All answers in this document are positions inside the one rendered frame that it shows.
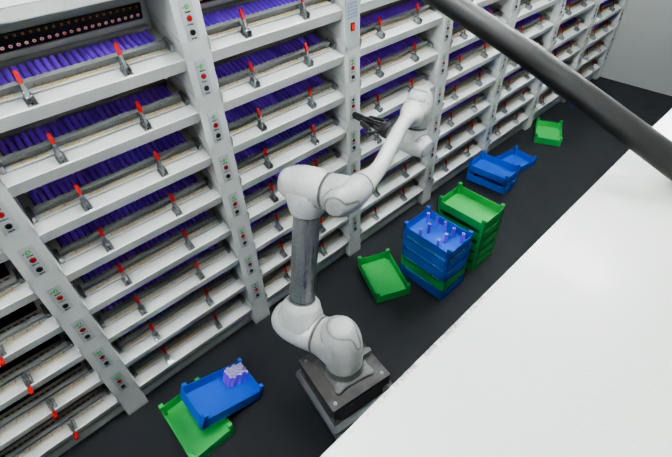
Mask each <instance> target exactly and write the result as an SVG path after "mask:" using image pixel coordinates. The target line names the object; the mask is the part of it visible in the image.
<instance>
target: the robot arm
mask: <svg viewBox="0 0 672 457"><path fill-rule="evenodd" d="M432 106H433V95H432V92H431V91H430V89H428V88H426V87H422V86H416V87H414V88H412V89H411V91H410V92H409V94H408V96H407V99H406V100H405V102H404V104H403V106H402V108H401V110H400V116H399V118H398V119H397V121H396V123H394V124H393V123H390V122H389V119H383V118H380V117H376V116H372V115H369V116H364V115H362V114H360V113H358V112H353V118H354V119H356V120H358V121H360V126H362V127H363V128H364V129H365V130H367V131H368V133H369V134H372V132H375V133H378V134H380V136H381V137H383V138H385V139H386V141H385V142H384V144H383V146H382V148H381V150H380V151H379V153H378V155H377V157H376V158H375V160H374V162H373V163H372V164H371V165H370V166H369V167H368V168H366V169H364V170H362V171H360V172H357V173H354V174H353V175H351V176H349V175H343V174H338V173H333V172H330V171H328V170H326V169H322V168H319V167H314V166H310V165H294V166H290V167H287V168H285V169H283V170H282V171H281V173H280V175H279V177H278V181H277V186H278V190H279V192H280V194H281V195H282V196H283V197H284V198H285V200H286V202H287V205H288V207H289V211H290V213H291V214H292V215H293V224H292V251H291V277H290V294H289V295H288V296H287V297H286V298H285V299H284V301H282V302H280V303H279V304H278V305H277V306H276V308H275V309H274V311H273V313H272V318H271V321H272V326H273V328H274V330H275V331H276V333H277V334H278V335H279V336H280V337H281V338H283V339H284V340H286V341H287V342H289V343H291V344H292V345H294V346H296V347H298V348H301V349H303V350H305V351H308V352H311V353H312V354H314V355H315V356H316V357H318V358H319V359H317V360H316V362H315V363H316V366H317V367H318V368H320V369H321V371H322V372H323V374H324V375H325V377H326V378H327V379H328V381H329V382H330V384H331V385H332V387H333V389H334V392H335V394H336V395H338V396H340V395H342V394H343V392H344V391H345V390H347V389H348V388H350V387H352V386H353V385H355V384H356V383H358V382H360V381H361V380H363V379H364V378H366V377H369V376H372V375H373V374H374V369H373V368H372V367H371V366H369V365H368V364H367V363H366V361H365V358H366V357H368V356H369V355H370V354H371V353H372V351H371V348H370V347H366V348H363V340H362V335H361V332H360V330H359V328H358V326H357V324H356V323H355V322H354V321H353V320H352V319H351V318H349V317H347V316H344V315H334V316H331V317H327V316H325V315H323V310H322V307H321V303H320V300H319V299H318V298H317V297H316V296H315V290H316V275H317V260H318V244H319V229H320V217H321V215H322V214H323V213H324V210H325V211H326V212H327V213H328V214H329V215H331V216H333V217H344V216H347V215H350V214H352V213H354V212H355V211H357V210H358V209H359V208H360V207H362V206H363V205H364V204H365V203H366V202H367V200H368V199H369V198H370V196H371V195H372V194H373V192H374V190H375V188H376V187H377V185H378V184H379V182H380V181H381V179H382V178H383V176H384V175H385V173H386V172H387V170H388V168H389V166H390V164H391V162H392V160H393V158H394V156H395V154H396V152H397V150H398V148H399V149H400V150H402V151H403V152H405V153H407V154H410V155H412V156H416V157H420V158H422V157H426V156H428V155H429V154H430V152H431V151H432V149H433V142H432V140H431V139H430V137H429V136H427V126H428V123H429V120H430V116H431V112H432Z"/></svg>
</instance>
